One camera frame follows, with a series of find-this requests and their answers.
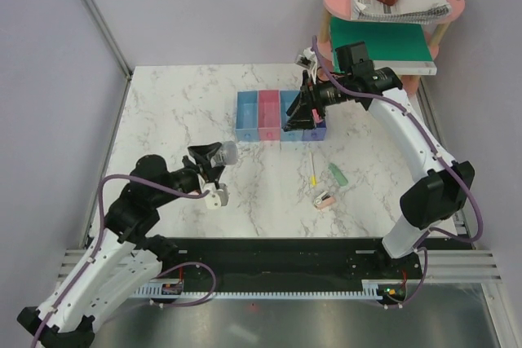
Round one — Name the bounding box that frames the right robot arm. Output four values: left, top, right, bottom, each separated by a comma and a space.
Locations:
282, 42, 475, 278

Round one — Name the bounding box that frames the green book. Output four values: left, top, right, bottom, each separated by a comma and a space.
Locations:
330, 17, 437, 76

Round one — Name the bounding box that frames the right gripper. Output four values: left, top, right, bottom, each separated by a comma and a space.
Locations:
283, 71, 352, 133

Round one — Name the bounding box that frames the clear paperclip jar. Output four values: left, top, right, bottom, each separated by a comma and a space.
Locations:
211, 141, 238, 167

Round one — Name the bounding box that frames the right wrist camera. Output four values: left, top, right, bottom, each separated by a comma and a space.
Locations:
294, 47, 321, 82

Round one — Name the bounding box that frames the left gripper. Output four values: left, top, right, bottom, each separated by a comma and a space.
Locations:
152, 142, 225, 207

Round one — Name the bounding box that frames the pink cap glue bottle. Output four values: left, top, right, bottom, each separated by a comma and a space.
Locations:
312, 109, 322, 124

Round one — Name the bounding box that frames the pink drawer bin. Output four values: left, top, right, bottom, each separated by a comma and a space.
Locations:
258, 90, 281, 141

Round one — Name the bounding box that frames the yellow cap white pen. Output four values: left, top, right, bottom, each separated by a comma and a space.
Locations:
309, 152, 317, 187

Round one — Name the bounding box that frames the yellow foam roll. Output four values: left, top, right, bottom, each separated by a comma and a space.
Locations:
374, 75, 403, 94

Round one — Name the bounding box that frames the pink correction tape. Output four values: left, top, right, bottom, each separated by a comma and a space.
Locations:
313, 192, 335, 210

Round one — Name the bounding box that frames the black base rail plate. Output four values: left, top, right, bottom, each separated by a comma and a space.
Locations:
134, 236, 425, 294

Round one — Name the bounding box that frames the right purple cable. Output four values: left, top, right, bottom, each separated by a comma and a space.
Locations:
312, 35, 486, 311

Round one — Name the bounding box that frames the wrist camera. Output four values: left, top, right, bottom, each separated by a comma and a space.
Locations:
202, 183, 229, 209
294, 47, 321, 82

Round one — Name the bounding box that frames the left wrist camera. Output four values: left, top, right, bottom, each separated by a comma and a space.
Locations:
202, 183, 229, 209

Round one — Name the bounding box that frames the green highlighter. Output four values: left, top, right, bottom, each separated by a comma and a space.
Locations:
328, 163, 348, 187

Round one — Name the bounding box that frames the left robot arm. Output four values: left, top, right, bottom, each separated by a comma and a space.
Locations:
17, 141, 237, 347

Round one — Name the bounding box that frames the pink three tier shelf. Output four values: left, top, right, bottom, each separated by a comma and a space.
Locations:
318, 0, 440, 97

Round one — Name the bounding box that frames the grey spiral notebook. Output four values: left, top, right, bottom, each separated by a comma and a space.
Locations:
351, 0, 452, 24

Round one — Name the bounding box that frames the white cable duct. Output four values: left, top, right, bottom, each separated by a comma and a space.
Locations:
132, 279, 409, 300

